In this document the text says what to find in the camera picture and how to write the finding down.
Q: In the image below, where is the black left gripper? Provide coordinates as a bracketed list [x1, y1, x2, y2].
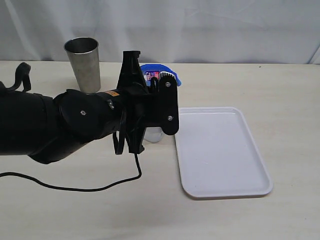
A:
[126, 75, 179, 153]

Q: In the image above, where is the blue plastic container lid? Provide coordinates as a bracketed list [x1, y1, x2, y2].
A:
[140, 63, 182, 87]

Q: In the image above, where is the stainless steel cup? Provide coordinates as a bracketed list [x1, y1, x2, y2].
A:
[64, 37, 101, 94]

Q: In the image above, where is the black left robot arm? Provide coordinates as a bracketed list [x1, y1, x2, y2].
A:
[0, 76, 179, 164]

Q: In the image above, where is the clear plastic tall container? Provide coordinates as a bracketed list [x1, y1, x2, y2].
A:
[143, 127, 164, 144]

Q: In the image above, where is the white rectangular plastic tray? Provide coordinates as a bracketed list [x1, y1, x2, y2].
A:
[174, 106, 273, 200]

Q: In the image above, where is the white backdrop curtain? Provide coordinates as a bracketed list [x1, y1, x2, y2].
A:
[0, 0, 320, 64]

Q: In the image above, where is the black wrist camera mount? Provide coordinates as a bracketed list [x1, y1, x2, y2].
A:
[116, 50, 149, 93]

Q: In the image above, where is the black cable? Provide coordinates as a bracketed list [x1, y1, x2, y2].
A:
[0, 62, 143, 192]

